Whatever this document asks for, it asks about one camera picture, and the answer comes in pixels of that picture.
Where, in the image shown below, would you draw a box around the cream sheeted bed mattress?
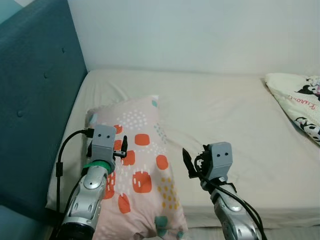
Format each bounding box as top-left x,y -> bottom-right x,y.
45,69 -> 320,231

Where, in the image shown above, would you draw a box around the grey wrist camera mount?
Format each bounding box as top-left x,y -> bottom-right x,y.
206,142 -> 232,182
89,125 -> 118,163

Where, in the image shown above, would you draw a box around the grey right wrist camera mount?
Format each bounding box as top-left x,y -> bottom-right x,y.
206,142 -> 232,182

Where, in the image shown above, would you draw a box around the pink pillow orange spots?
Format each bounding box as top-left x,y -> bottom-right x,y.
84,95 -> 190,240

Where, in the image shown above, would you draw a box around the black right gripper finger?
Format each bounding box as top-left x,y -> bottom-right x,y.
182,147 -> 195,180

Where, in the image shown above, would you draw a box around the cream cartoon print blanket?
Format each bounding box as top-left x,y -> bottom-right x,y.
264,73 -> 320,147

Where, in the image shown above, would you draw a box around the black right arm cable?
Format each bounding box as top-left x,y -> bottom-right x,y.
200,172 -> 268,240

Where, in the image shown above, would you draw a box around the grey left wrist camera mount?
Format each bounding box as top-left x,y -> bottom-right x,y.
89,125 -> 118,163

